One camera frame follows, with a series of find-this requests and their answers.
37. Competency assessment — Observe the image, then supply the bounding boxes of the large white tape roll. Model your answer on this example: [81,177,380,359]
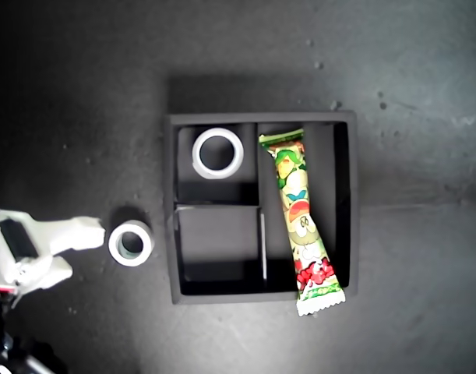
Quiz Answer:
[191,127,245,180]

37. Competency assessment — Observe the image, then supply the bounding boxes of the small white tape roll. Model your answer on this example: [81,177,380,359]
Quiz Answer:
[108,219,156,268]

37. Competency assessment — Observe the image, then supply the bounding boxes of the black tray with wells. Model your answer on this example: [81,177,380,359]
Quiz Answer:
[162,110,359,305]

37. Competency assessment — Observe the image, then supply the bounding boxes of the green printed snack bar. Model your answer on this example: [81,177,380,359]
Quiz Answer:
[258,128,347,318]

